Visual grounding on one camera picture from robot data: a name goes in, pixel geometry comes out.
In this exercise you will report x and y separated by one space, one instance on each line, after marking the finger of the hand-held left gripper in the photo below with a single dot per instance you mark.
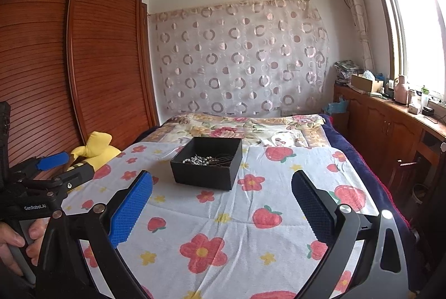
82 173
52 161

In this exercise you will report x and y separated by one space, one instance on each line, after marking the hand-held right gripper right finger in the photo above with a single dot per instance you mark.
313 208

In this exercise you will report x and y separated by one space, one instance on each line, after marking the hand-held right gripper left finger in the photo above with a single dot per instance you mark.
130 212

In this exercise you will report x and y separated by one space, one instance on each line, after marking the black cardboard box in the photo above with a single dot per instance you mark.
205 177

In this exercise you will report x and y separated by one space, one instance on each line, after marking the person's left hand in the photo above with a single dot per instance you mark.
8 246

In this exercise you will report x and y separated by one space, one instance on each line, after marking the yellow plush toy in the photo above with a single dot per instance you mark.
97 149

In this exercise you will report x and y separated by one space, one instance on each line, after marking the navy blanket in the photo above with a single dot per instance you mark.
362 166

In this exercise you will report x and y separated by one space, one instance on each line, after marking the strawberry print bed sheet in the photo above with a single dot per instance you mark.
226 215

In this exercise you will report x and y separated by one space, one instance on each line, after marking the wooden chair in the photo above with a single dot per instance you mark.
404 177

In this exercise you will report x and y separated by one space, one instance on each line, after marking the blue bag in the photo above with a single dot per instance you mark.
336 107

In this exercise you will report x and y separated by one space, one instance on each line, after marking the wooden cabinet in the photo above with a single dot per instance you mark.
376 121

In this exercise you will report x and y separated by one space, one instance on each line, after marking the wooden louvred wardrobe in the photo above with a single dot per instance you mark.
87 58

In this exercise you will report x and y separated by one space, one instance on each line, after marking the round bin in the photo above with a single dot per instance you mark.
421 194

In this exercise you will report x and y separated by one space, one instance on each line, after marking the floral blanket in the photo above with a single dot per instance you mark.
226 128

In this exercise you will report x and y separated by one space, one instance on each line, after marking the open cardboard box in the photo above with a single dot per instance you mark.
362 84

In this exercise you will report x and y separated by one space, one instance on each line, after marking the small white box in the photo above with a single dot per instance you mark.
414 109

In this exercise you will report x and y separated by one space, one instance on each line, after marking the stack of folded cloths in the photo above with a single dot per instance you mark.
348 70

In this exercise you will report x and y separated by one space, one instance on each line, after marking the pink thermos jug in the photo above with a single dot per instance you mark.
400 91

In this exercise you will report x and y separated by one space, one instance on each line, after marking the small black device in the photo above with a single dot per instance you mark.
428 110

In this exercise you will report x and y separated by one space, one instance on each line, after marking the white bottle with green cap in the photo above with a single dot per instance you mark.
424 98

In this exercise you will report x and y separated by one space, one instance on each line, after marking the circle pattern curtain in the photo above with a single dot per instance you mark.
240 58

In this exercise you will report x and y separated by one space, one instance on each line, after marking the wooden frame window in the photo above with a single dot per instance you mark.
411 23

